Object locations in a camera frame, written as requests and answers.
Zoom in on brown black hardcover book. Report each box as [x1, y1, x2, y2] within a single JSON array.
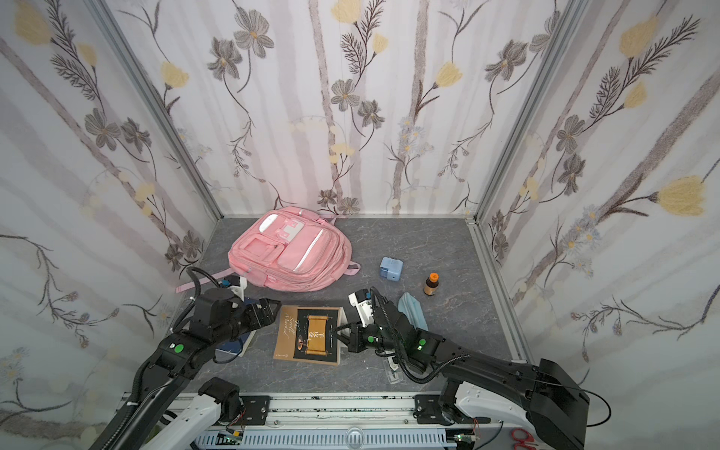
[[274, 306, 346, 367]]

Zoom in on pink school backpack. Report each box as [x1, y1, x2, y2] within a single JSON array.
[[175, 205, 361, 294]]

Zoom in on blue paperback book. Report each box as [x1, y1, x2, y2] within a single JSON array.
[[215, 331, 256, 364]]

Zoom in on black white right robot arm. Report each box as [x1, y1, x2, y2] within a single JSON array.
[[337, 287, 594, 449]]

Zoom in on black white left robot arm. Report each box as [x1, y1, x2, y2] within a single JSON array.
[[91, 266, 281, 449]]

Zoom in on light blue pencil case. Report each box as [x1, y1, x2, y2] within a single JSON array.
[[397, 292, 429, 331]]

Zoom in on blue pencil sharpener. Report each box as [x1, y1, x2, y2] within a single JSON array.
[[379, 257, 404, 281]]

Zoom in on clear plastic stapler box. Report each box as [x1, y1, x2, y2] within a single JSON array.
[[384, 358, 403, 384]]

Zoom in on small orange-capped bottle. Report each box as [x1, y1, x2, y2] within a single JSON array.
[[424, 273, 440, 296]]

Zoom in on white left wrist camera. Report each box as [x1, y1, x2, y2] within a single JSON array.
[[221, 274, 248, 303]]

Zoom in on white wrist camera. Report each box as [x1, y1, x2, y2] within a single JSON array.
[[221, 274, 248, 303], [348, 289, 374, 327]]

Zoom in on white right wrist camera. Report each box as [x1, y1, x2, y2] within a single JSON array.
[[348, 289, 374, 327]]

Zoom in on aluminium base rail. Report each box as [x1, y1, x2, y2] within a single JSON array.
[[162, 390, 564, 450]]

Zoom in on red handled scissors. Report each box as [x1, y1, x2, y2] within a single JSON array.
[[510, 427, 537, 450]]

